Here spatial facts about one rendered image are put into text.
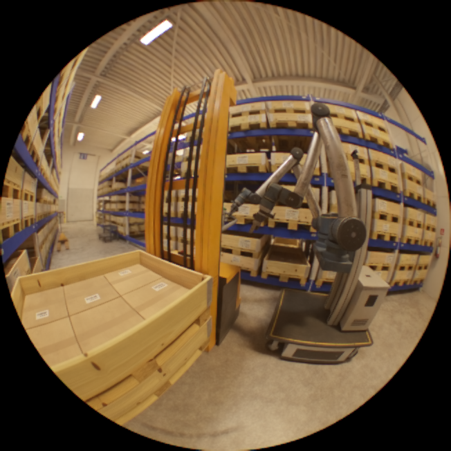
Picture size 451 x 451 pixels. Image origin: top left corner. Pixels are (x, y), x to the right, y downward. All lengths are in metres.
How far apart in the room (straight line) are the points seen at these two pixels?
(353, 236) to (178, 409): 1.69
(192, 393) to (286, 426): 0.81
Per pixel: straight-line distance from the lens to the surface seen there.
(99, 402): 0.85
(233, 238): 2.41
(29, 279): 1.28
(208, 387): 1.46
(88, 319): 0.84
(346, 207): 0.92
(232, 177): 2.53
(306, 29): 6.97
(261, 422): 1.44
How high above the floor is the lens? 1.40
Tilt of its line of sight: 7 degrees down
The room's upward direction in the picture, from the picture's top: 4 degrees clockwise
